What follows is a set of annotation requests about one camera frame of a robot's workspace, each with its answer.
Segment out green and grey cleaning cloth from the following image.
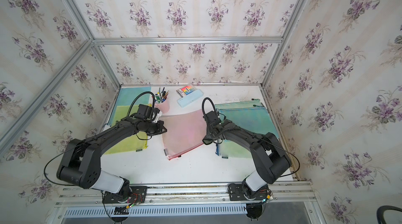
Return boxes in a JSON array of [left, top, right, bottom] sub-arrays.
[[202, 138, 217, 145]]

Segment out yellow mesh document bag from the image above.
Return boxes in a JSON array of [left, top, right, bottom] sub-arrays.
[[103, 104, 149, 155]]

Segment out pink mesh document bag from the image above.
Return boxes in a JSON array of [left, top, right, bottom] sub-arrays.
[[161, 110, 207, 160]]

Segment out blue mesh document bag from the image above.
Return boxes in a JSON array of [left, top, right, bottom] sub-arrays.
[[107, 86, 151, 126]]

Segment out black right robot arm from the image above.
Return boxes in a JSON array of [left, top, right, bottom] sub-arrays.
[[203, 111, 292, 198]]

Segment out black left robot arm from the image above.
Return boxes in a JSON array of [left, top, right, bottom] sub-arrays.
[[56, 105, 167, 197]]

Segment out light green document bag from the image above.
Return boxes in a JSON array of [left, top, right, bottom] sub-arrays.
[[216, 140, 252, 159]]

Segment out large teal document bag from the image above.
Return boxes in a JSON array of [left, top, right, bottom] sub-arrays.
[[218, 107, 279, 138]]

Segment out pale green rear document bag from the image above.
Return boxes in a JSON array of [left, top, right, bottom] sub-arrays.
[[215, 98, 264, 110]]

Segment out pink metal pen bucket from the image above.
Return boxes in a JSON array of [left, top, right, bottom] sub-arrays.
[[155, 87, 170, 114]]

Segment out light blue booklet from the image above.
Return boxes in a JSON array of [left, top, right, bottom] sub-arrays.
[[177, 90, 204, 108]]

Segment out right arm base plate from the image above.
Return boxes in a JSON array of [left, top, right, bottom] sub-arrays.
[[227, 183, 272, 202]]

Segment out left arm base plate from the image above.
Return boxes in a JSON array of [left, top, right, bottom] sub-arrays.
[[102, 186, 148, 205]]

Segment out aluminium mounting rail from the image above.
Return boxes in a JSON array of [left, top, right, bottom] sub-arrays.
[[55, 181, 317, 207]]

